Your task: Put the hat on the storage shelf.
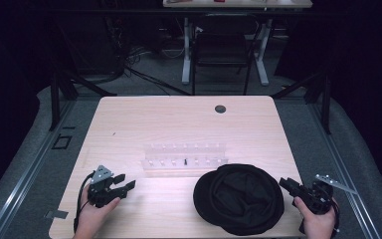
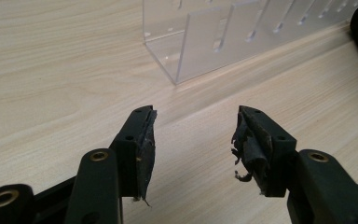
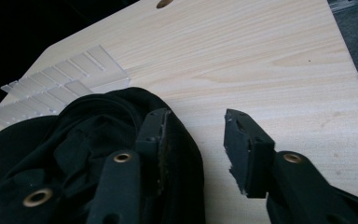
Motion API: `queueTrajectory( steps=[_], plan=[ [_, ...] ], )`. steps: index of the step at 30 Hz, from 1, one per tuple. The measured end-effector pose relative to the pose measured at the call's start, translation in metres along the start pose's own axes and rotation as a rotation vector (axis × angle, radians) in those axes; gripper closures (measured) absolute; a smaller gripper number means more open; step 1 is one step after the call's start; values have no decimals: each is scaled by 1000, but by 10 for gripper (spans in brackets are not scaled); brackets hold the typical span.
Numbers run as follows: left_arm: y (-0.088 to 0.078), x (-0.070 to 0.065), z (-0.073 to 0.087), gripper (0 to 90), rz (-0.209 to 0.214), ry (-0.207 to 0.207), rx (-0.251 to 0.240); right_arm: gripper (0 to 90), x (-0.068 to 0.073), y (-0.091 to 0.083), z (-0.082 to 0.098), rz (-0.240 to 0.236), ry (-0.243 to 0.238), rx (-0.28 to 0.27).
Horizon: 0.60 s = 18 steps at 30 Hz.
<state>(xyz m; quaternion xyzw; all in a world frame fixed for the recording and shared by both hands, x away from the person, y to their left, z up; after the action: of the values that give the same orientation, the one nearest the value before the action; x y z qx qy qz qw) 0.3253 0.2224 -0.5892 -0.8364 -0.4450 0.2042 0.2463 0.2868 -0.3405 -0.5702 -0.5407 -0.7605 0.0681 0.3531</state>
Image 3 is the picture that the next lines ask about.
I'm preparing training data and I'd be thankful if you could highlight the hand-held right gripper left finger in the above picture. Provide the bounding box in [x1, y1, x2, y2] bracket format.
[87, 107, 172, 224]

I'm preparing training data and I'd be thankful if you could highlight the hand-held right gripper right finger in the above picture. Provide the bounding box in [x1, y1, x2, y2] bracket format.
[223, 108, 358, 224]

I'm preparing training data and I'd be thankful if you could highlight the black cloth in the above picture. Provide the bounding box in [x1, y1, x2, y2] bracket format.
[0, 87, 207, 224]

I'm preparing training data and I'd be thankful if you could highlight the clear plastic divider rack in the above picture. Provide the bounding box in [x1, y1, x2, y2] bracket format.
[0, 45, 131, 127]

